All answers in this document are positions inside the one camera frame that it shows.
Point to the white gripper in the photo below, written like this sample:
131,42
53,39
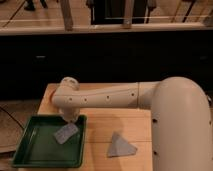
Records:
70,115

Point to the grey sponge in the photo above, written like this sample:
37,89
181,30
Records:
65,132

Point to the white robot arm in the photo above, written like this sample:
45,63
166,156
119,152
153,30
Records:
181,119

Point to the green plastic tray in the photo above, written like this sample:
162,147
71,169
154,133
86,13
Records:
38,147

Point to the grey folded cloth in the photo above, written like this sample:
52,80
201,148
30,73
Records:
119,147

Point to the dark cabinet behind rail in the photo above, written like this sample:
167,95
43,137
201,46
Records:
112,11

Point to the left wooden post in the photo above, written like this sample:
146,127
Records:
66,13

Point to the wooden post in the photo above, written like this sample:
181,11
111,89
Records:
128,13
66,13

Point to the right wooden post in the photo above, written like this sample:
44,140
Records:
128,13

